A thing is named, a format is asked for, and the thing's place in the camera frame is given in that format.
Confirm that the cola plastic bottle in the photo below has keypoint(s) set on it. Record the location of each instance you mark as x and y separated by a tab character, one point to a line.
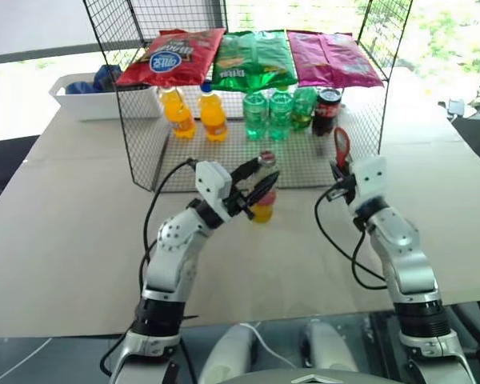
326	112

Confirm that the grey rounded robot leg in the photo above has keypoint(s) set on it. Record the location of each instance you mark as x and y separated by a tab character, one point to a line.
328	352
228	352

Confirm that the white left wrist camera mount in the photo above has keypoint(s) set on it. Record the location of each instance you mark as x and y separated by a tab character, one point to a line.
213	182

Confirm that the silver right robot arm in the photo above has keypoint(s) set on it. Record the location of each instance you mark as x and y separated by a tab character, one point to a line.
408	256

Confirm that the white plastic bin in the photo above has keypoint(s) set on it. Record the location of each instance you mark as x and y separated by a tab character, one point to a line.
88	106

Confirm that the dark rounded robot torso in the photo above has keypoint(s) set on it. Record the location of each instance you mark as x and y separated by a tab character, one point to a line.
304	377

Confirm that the blue snack bag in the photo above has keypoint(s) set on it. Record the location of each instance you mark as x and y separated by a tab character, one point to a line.
79	87
107	78

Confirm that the green chips bag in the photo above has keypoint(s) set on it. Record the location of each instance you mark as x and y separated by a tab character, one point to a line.
252	60

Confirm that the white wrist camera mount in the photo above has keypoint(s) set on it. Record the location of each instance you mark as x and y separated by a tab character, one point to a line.
213	182
370	176

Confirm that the beige table cover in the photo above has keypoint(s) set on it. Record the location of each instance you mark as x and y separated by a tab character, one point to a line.
72	240

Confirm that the glass bottle with orange drink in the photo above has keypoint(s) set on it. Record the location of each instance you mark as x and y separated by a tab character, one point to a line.
264	210

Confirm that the orange soda plastic bottle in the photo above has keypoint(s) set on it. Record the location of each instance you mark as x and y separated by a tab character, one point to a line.
214	116
180	116

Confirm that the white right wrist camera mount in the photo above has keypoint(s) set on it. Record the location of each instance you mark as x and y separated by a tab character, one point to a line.
370	176

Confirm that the red bottle opener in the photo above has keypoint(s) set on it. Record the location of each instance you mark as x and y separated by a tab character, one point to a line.
341	142

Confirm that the green soda plastic bottle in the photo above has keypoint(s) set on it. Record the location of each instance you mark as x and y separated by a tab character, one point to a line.
257	118
280	118
303	112

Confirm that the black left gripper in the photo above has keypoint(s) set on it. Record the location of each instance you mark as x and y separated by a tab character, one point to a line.
239	203

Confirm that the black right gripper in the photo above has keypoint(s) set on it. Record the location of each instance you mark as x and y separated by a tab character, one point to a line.
346	188

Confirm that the red chips bag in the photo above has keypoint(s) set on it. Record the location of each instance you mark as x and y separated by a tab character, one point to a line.
172	56

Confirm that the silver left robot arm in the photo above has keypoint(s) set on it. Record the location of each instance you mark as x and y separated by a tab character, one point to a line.
172	256

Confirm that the red metal bottle cap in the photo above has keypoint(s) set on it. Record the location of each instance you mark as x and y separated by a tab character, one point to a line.
267	157

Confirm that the magenta chips bag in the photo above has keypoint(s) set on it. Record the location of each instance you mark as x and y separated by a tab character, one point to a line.
332	60

